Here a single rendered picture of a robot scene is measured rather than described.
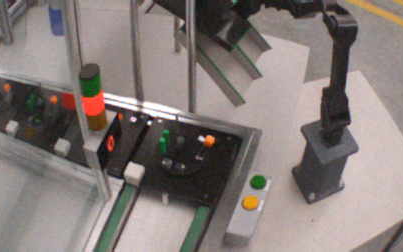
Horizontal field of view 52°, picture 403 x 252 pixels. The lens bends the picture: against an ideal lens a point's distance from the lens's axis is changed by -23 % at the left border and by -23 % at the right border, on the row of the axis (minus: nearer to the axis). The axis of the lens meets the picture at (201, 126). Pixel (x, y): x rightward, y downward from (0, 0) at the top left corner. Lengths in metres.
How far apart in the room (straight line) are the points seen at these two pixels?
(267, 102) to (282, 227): 0.49
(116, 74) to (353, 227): 1.02
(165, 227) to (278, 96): 0.64
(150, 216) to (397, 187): 0.82
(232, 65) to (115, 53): 0.55
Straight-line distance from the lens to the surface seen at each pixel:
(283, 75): 1.80
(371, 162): 1.61
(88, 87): 0.99
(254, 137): 1.45
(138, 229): 1.32
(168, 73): 1.78
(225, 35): 1.38
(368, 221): 1.47
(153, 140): 1.43
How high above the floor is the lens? 2.05
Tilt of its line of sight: 48 degrees down
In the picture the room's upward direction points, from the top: straight up
